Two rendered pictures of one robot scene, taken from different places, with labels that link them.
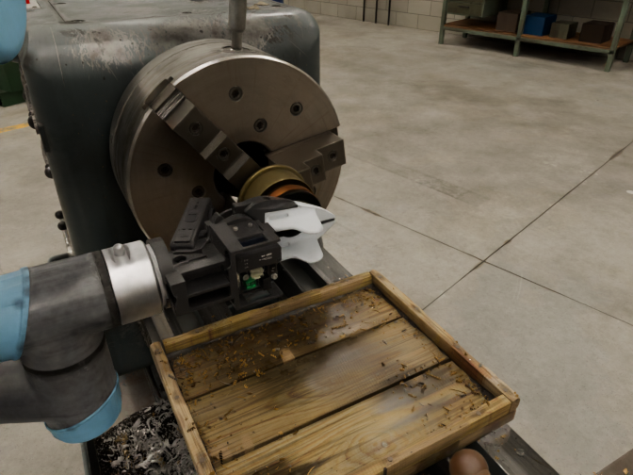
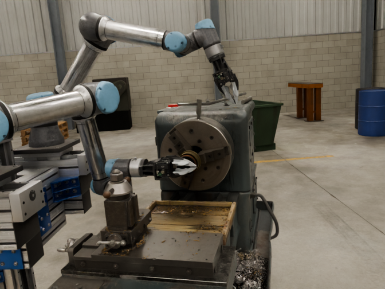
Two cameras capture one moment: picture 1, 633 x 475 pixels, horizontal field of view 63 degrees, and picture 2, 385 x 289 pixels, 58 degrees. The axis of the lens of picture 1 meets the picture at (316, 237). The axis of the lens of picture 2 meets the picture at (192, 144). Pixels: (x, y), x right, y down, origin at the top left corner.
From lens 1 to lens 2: 1.00 m
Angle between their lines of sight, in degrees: 45
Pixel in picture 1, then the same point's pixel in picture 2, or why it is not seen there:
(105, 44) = (175, 117)
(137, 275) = (134, 163)
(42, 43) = (160, 116)
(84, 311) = (122, 168)
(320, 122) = (220, 143)
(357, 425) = (179, 228)
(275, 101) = (204, 134)
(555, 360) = not seen: outside the picture
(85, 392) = not seen: hidden behind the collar
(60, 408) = not seen: hidden behind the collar
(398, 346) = (215, 220)
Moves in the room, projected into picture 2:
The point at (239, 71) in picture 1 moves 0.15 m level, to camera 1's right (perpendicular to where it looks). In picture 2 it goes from (192, 124) to (220, 126)
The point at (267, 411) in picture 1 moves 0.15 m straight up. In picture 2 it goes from (163, 219) to (160, 182)
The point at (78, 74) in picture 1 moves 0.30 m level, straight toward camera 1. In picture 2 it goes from (165, 124) to (137, 136)
